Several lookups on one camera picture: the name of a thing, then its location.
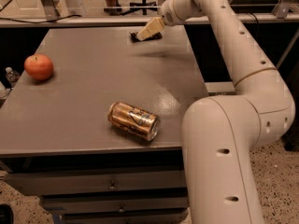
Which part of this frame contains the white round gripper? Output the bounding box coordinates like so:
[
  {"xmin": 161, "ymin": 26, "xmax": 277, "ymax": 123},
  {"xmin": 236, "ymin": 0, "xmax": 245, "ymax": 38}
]
[{"xmin": 138, "ymin": 0, "xmax": 186, "ymax": 36}]

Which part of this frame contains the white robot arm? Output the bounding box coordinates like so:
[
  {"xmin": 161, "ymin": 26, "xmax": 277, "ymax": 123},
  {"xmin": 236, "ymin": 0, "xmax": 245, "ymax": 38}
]
[{"xmin": 137, "ymin": 0, "xmax": 295, "ymax": 224}]

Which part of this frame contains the orange soda can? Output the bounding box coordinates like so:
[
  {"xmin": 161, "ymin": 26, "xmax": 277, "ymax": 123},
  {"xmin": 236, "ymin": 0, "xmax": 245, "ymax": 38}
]
[{"xmin": 107, "ymin": 102, "xmax": 160, "ymax": 141}]

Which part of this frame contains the black office chair base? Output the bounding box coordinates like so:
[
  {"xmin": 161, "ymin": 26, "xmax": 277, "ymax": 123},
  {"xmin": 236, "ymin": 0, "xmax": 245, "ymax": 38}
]
[{"xmin": 121, "ymin": 0, "xmax": 158, "ymax": 16}]

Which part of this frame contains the person leg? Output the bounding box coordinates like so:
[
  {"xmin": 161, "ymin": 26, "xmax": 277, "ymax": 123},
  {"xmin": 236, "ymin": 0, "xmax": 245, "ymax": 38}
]
[{"xmin": 104, "ymin": 0, "xmax": 121, "ymax": 16}]

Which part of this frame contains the red apple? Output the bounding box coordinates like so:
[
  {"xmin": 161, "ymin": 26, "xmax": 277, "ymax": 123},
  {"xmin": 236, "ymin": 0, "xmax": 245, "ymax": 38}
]
[{"xmin": 24, "ymin": 54, "xmax": 54, "ymax": 81}]

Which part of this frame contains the grey drawer cabinet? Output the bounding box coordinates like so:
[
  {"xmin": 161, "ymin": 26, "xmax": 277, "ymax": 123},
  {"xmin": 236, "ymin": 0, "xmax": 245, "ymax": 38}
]
[{"xmin": 0, "ymin": 25, "xmax": 209, "ymax": 224}]

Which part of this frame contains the clear plastic water bottle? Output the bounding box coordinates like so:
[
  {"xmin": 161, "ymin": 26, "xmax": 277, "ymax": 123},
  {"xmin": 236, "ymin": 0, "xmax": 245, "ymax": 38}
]
[{"xmin": 6, "ymin": 67, "xmax": 21, "ymax": 87}]

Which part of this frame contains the top grey drawer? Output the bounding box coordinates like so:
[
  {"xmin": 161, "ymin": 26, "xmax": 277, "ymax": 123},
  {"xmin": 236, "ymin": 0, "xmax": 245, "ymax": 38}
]
[{"xmin": 4, "ymin": 168, "xmax": 186, "ymax": 196}]

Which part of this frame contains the grey drawer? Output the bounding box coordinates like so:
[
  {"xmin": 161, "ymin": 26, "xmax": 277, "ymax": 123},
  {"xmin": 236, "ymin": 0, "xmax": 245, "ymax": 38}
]
[
  {"xmin": 42, "ymin": 189, "xmax": 188, "ymax": 214},
  {"xmin": 63, "ymin": 208, "xmax": 188, "ymax": 224},
  {"xmin": 4, "ymin": 168, "xmax": 186, "ymax": 196}
]

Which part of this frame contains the middle grey drawer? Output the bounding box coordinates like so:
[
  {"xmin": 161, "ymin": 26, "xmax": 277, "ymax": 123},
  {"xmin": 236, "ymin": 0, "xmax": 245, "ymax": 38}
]
[{"xmin": 42, "ymin": 189, "xmax": 188, "ymax": 214}]

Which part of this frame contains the bottom grey drawer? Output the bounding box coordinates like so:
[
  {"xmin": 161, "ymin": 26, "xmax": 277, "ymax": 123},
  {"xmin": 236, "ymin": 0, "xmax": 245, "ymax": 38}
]
[{"xmin": 63, "ymin": 208, "xmax": 188, "ymax": 224}]

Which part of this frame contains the black shoe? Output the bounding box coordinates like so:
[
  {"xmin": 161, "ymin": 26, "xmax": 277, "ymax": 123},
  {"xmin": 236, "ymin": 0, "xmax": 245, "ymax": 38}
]
[{"xmin": 0, "ymin": 204, "xmax": 13, "ymax": 224}]

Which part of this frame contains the grey wall power strip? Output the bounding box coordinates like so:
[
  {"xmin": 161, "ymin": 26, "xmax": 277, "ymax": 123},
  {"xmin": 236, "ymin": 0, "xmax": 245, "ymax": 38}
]
[{"xmin": 205, "ymin": 82, "xmax": 235, "ymax": 95}]

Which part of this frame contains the grey metal rail frame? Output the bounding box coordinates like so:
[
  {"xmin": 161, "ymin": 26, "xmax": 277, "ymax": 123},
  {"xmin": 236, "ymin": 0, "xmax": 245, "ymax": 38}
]
[{"xmin": 0, "ymin": 0, "xmax": 299, "ymax": 29}]

